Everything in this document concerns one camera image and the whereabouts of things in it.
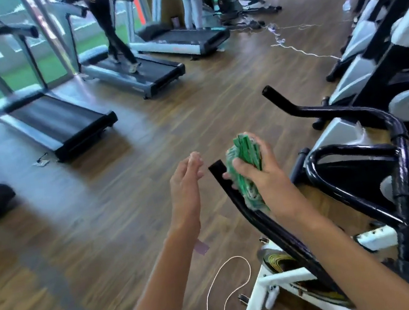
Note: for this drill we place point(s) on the person's left hand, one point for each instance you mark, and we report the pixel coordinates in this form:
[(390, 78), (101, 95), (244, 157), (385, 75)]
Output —
[(187, 199)]

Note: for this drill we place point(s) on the person's right hand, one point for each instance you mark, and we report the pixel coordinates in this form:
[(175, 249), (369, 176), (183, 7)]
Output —
[(276, 184)]

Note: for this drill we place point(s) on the green checkered cleaning cloth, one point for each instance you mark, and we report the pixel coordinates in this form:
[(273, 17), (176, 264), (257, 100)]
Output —
[(243, 162)]

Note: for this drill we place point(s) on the white bike with yellow flywheel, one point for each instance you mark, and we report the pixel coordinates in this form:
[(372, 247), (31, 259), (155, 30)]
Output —
[(405, 230)]

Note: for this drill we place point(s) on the person's left forearm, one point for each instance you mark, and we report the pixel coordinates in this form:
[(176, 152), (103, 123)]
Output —
[(159, 301)]

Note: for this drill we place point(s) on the brown tape patch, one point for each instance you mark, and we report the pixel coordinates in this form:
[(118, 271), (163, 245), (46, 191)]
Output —
[(201, 246)]

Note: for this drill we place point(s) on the small grey floor plug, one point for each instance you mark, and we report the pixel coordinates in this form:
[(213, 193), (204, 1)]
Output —
[(39, 159)]

